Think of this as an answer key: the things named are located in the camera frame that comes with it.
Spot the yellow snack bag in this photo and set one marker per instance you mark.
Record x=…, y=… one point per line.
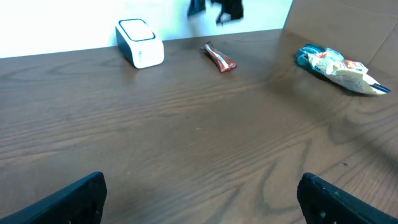
x=347, y=73

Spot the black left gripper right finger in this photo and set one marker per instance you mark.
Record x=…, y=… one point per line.
x=322, y=202

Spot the red brown snack bar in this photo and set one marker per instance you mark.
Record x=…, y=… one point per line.
x=223, y=62

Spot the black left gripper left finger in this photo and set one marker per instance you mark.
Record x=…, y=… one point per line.
x=80, y=202

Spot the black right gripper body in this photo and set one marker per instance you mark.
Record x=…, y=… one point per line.
x=231, y=10

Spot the white barcode scanner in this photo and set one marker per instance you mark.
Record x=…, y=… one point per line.
x=138, y=44

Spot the teal mouthwash bottle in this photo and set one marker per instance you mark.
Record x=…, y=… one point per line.
x=302, y=54

